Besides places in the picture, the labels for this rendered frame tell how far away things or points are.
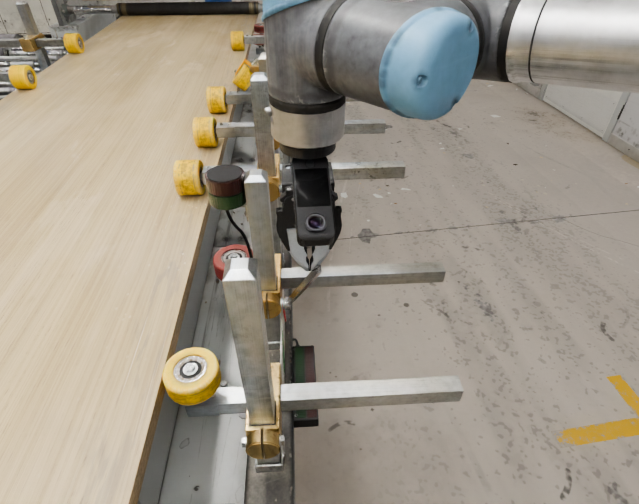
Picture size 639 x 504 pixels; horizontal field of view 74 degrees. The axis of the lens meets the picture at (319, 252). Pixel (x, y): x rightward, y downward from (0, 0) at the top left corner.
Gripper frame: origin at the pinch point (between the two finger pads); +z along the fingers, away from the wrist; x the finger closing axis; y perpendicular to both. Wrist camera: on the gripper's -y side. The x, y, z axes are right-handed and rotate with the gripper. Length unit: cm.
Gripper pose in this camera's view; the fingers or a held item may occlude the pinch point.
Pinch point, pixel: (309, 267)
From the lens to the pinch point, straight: 64.5
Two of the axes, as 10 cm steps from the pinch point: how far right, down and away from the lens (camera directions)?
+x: -10.0, 0.3, -0.5
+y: -0.6, -6.4, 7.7
